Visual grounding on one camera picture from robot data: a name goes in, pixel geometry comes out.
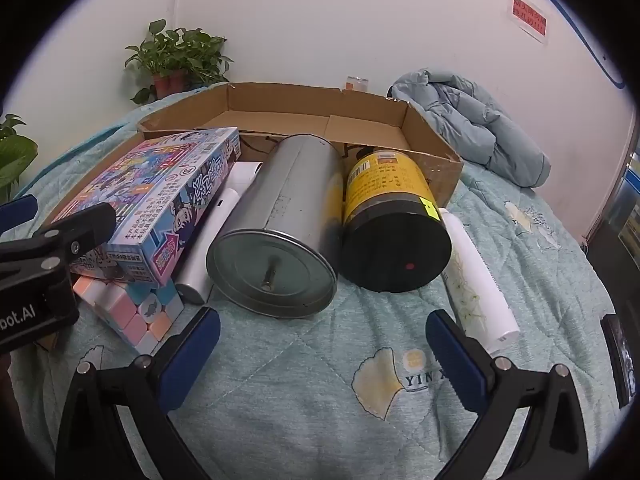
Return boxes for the colourful printed game box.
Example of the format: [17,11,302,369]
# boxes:
[50,127,242,288]

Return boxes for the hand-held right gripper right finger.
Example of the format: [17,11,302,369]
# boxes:
[425,310,590,480]

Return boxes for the pastel puzzle cube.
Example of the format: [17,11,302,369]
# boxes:
[72,275,185,356]

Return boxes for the light blue puffer jacket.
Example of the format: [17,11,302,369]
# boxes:
[386,67,552,188]

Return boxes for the large leaf green plant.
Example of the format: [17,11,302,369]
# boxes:
[0,114,39,206]

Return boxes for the red wall sign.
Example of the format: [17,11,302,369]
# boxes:
[511,0,548,37]

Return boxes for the silver metal can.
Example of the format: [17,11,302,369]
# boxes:
[206,133,346,320]

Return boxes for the shallow cardboard box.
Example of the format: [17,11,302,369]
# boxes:
[42,81,465,228]

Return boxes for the yellow label black jar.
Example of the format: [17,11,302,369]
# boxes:
[341,147,453,293]

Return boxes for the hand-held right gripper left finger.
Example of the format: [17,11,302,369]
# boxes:
[55,306,221,480]

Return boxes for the bushy potted green plant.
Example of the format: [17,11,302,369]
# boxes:
[124,19,235,106]

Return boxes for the plain white bottle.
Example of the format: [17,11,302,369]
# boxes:
[174,161,264,305]

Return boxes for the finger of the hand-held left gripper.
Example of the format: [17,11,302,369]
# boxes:
[0,203,117,281]
[0,195,39,236]

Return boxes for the white floral print tube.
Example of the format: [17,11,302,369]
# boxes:
[437,206,521,356]

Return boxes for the black round object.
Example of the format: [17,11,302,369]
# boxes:
[600,312,632,408]

